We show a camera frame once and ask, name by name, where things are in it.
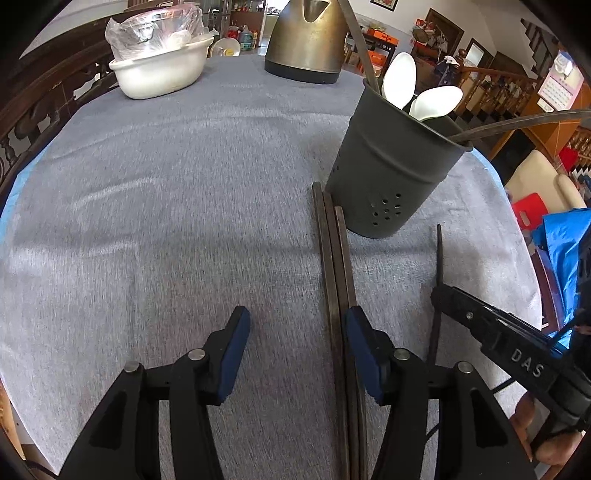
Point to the red plastic stool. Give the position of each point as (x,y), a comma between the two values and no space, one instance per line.
(531,211)

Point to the white plastic basin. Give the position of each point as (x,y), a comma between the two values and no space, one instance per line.
(159,69)

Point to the white plate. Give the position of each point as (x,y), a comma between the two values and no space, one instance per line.
(227,47)

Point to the dark grey utensil holder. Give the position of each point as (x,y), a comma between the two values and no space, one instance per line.
(392,170)

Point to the clear plastic bag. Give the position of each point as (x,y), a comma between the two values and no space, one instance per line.
(147,27)

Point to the dark wooden chopstick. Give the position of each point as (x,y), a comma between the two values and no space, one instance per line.
(440,263)
(328,295)
(362,41)
(521,122)
(347,267)
(338,286)

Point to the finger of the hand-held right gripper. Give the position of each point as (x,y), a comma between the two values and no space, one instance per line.
(461,311)

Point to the carved dark wooden chair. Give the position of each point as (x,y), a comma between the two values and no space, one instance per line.
(32,110)

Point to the wooden stair railing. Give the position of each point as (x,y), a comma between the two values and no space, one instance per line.
(498,90)

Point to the grey tablecloth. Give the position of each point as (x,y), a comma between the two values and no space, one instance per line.
(184,207)

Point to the person's right hand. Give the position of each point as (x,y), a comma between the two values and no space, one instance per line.
(561,450)

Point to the white plastic spoon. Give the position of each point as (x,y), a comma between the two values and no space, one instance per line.
(399,78)
(436,104)

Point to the blue cloth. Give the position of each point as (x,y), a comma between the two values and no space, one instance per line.
(561,249)

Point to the brass coloured kettle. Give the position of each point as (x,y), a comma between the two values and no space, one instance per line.
(307,39)

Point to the wall calendar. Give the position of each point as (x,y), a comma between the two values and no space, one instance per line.
(558,83)

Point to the cream chair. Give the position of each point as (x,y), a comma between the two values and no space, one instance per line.
(538,180)

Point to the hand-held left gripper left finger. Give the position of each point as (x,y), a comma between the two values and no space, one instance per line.
(233,344)

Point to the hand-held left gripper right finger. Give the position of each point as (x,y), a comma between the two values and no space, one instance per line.
(362,344)

